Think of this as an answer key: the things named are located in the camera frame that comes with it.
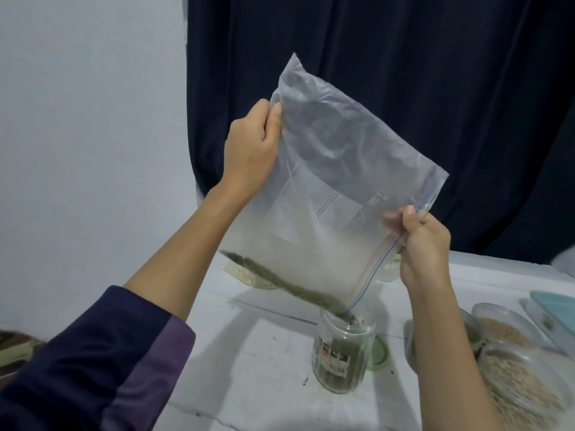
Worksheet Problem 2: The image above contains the clear bag with green beans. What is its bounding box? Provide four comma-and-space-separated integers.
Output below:
220, 53, 449, 321

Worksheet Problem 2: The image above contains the transparent jar green lid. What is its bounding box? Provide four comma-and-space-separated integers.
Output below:
311, 305, 379, 395

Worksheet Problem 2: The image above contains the pile of green beans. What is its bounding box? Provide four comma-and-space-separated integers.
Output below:
223, 251, 482, 393

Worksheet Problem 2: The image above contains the person's left hand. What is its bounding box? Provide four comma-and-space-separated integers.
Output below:
220, 99, 283, 201

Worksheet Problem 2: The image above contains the teal lidded plastic container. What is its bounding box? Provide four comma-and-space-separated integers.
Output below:
528, 290, 575, 360

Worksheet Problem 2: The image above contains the dark navy curtain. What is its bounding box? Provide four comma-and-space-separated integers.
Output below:
187, 0, 575, 264

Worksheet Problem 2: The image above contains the person's right forearm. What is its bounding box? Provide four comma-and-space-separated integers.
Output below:
406, 275, 504, 431

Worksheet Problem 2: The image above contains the person's left forearm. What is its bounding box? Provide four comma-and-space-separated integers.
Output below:
0, 179, 248, 431

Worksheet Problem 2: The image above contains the clear bag with cream grains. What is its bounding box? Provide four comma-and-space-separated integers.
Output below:
225, 262, 280, 291

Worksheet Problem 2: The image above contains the pile of yellow soybeans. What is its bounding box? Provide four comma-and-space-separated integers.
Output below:
480, 317, 533, 347

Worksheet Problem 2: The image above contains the person's right hand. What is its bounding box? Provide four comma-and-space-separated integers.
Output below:
385, 205, 453, 293

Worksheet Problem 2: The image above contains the green round lid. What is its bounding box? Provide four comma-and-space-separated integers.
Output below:
368, 333, 393, 372

